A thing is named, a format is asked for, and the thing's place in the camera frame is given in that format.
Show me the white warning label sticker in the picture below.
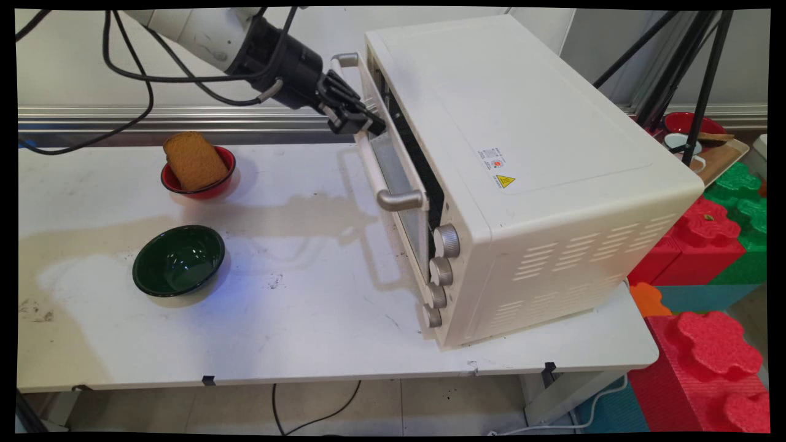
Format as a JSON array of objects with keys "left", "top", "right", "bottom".
[{"left": 478, "top": 146, "right": 518, "bottom": 191}]

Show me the black tripod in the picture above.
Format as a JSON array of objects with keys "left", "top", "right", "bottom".
[{"left": 593, "top": 9, "right": 734, "bottom": 166}]

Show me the white table leg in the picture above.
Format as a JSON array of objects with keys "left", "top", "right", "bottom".
[{"left": 522, "top": 368, "right": 627, "bottom": 427}]

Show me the cream toaster oven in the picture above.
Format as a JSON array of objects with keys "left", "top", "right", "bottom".
[{"left": 353, "top": 14, "right": 706, "bottom": 352}]

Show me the green foam block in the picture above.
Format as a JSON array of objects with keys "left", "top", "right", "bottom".
[{"left": 703, "top": 161, "right": 768, "bottom": 286}]

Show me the red bowl with black rim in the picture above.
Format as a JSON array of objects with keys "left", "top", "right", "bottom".
[{"left": 663, "top": 112, "right": 728, "bottom": 145}]

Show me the aluminium rail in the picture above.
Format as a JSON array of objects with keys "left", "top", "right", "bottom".
[{"left": 17, "top": 103, "right": 768, "bottom": 148}]

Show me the wooden tray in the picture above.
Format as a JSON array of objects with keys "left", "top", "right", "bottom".
[{"left": 688, "top": 138, "right": 751, "bottom": 188}]

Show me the white cable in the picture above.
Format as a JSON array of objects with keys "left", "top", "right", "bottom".
[{"left": 488, "top": 374, "right": 630, "bottom": 436}]

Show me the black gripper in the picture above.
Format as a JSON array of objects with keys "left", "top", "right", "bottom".
[{"left": 230, "top": 17, "right": 387, "bottom": 137}]

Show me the teal foam block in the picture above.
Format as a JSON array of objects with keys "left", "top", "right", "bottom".
[{"left": 654, "top": 284, "right": 747, "bottom": 314}]

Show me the white enamel cup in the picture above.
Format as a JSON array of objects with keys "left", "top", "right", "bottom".
[{"left": 663, "top": 133, "right": 708, "bottom": 173}]

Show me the black floor cable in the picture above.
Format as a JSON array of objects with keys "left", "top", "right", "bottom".
[{"left": 272, "top": 381, "right": 363, "bottom": 436}]

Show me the large red foam block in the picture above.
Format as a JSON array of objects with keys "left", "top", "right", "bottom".
[{"left": 628, "top": 310, "right": 770, "bottom": 433}]

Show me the oven door with metal handle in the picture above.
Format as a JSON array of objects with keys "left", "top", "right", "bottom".
[{"left": 332, "top": 52, "right": 432, "bottom": 280}]

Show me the teal foam mat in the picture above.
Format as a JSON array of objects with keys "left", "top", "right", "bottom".
[{"left": 574, "top": 374, "right": 652, "bottom": 433}]

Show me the white container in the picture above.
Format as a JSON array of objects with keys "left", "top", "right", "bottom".
[{"left": 752, "top": 134, "right": 769, "bottom": 179}]

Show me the brown bread slice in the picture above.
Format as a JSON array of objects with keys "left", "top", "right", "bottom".
[{"left": 163, "top": 131, "right": 229, "bottom": 192}]

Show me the dark green bowl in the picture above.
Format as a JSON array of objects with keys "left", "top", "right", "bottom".
[{"left": 132, "top": 225, "right": 226, "bottom": 298}]

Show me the small red foam block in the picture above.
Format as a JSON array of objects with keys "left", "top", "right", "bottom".
[{"left": 628, "top": 196, "right": 747, "bottom": 288}]

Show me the orange foam block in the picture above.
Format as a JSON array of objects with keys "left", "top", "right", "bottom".
[{"left": 629, "top": 281, "right": 673, "bottom": 318}]

